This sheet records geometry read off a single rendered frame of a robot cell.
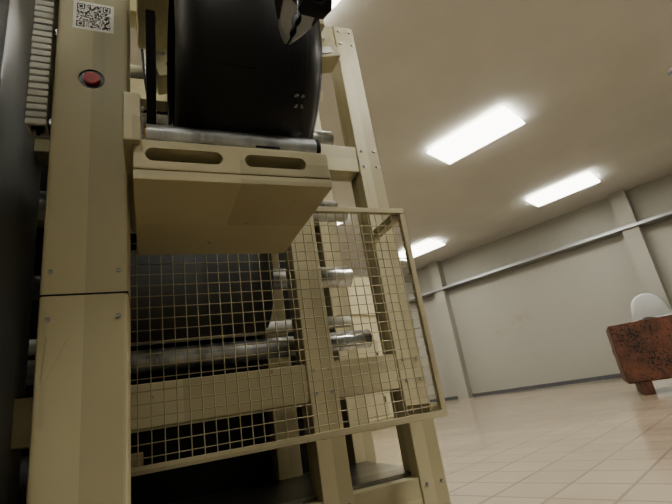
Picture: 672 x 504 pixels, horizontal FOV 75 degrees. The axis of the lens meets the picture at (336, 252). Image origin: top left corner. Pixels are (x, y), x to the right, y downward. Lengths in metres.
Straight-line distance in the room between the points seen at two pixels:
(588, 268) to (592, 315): 1.02
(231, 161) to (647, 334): 4.95
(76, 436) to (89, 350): 0.13
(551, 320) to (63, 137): 10.86
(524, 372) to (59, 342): 11.13
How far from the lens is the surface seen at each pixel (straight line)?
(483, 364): 12.02
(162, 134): 0.89
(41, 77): 1.07
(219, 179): 0.82
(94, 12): 1.17
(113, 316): 0.83
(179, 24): 0.98
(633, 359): 5.41
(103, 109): 1.01
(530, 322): 11.47
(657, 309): 9.94
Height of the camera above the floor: 0.39
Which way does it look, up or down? 19 degrees up
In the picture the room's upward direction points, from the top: 9 degrees counter-clockwise
